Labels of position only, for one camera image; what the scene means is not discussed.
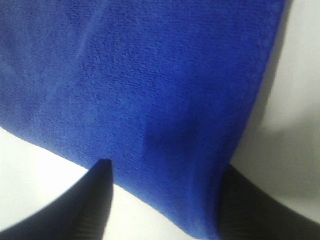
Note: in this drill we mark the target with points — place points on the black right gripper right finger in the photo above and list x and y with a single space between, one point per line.
245 212

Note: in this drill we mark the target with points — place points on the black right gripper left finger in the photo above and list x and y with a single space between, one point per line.
81 213

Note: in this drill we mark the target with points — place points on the blue microfiber towel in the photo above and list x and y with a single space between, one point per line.
164 88

